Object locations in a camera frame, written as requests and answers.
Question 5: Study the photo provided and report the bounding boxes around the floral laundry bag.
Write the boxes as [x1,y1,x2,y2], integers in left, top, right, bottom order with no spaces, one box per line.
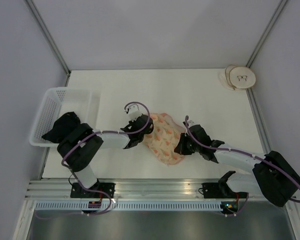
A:
[142,113,185,166]

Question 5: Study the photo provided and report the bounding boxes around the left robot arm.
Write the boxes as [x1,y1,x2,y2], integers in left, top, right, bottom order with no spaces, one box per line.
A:
[57,114,154,198]

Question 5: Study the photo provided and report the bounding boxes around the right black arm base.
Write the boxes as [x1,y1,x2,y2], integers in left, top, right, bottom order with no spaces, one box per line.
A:
[198,182,232,199]

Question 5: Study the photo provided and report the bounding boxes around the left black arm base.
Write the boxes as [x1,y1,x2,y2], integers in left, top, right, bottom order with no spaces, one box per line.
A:
[70,182,116,199]

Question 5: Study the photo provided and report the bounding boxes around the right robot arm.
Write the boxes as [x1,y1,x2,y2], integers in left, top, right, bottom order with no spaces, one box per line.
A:
[174,124,300,207]

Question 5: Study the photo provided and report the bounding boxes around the black garment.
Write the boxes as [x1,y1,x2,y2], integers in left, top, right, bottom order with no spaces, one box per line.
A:
[41,112,81,144]

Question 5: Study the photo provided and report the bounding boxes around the white plastic basket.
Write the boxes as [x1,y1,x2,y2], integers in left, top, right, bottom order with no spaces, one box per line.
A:
[29,87,92,148]

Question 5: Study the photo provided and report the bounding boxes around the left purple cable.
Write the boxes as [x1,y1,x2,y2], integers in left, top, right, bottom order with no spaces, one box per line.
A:
[61,101,151,191]

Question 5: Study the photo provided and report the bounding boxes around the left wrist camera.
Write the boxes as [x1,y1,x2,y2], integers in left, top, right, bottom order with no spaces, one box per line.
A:
[125,104,142,122]

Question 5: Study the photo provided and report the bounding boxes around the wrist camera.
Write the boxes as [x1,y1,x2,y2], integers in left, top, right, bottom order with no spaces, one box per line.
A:
[183,120,196,129]
[125,104,142,122]

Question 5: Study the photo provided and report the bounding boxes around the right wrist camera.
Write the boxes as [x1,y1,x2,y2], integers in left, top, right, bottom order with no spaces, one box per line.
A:
[183,120,196,129]

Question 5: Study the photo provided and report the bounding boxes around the aluminium rail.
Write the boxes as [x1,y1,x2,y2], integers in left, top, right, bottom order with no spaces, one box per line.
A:
[25,178,216,201]

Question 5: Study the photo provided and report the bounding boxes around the white slotted cable duct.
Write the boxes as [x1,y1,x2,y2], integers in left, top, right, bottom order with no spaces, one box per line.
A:
[35,200,223,212]

